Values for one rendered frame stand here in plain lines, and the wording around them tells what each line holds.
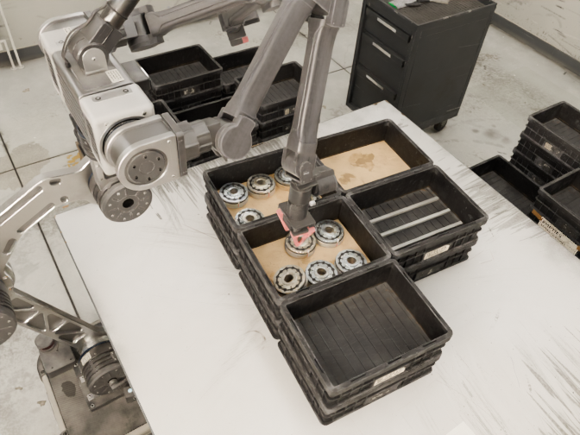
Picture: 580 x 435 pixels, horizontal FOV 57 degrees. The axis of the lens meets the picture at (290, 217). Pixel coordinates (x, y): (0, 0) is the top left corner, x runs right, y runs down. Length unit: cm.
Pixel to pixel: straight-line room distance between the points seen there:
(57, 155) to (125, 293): 181
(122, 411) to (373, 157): 135
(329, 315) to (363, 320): 10
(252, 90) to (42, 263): 197
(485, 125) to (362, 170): 203
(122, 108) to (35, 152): 246
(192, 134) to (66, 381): 137
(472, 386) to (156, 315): 101
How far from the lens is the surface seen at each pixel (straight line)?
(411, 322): 169
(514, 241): 222
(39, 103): 402
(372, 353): 160
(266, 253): 176
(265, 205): 191
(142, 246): 198
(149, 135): 113
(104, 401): 219
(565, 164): 307
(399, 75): 320
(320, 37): 128
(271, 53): 122
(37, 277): 292
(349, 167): 210
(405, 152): 216
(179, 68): 326
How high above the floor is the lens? 220
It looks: 47 degrees down
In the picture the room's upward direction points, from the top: 5 degrees clockwise
